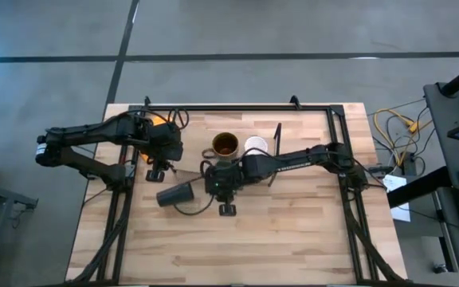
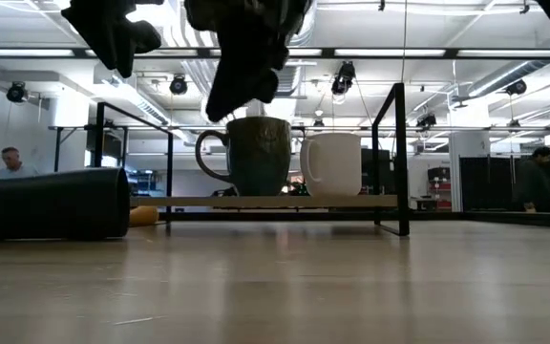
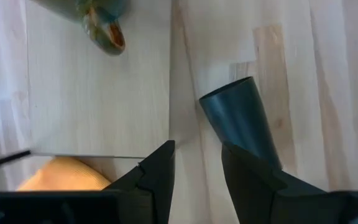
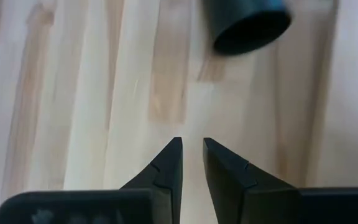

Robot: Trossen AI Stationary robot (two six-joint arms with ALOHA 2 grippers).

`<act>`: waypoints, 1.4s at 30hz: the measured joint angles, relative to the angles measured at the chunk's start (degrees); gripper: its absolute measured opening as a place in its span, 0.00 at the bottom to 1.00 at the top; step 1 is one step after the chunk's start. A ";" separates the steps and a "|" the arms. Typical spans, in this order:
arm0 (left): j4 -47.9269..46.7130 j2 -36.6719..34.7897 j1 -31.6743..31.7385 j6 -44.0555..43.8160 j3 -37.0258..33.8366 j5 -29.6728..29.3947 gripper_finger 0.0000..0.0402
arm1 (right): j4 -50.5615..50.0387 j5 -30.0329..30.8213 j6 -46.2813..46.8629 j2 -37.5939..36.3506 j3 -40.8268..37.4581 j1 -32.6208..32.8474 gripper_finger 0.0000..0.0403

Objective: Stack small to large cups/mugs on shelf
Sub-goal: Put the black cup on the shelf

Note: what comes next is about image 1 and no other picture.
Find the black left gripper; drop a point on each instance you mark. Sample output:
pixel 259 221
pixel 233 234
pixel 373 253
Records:
pixel 165 143

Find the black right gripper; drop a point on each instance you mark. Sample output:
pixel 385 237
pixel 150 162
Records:
pixel 223 183

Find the green brown glazed mug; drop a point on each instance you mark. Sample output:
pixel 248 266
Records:
pixel 225 143

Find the white mug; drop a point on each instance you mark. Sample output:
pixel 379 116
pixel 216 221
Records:
pixel 256 143

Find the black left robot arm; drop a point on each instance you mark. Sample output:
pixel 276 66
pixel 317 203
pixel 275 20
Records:
pixel 94 131

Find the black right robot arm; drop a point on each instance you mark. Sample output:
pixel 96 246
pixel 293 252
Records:
pixel 293 161

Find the dark grey tapered cup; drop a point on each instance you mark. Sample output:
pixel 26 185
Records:
pixel 175 194

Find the black table clamp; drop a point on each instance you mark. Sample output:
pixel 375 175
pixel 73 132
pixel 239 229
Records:
pixel 295 101
pixel 147 101

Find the white paper sheet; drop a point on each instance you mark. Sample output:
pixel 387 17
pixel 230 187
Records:
pixel 401 213

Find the black slanted stand bar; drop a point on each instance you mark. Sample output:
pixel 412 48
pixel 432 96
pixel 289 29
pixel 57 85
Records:
pixel 420 187

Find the dark grey side desk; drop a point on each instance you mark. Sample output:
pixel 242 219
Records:
pixel 440 139

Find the black aluminium table frame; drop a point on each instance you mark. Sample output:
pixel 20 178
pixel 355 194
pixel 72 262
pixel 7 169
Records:
pixel 233 108

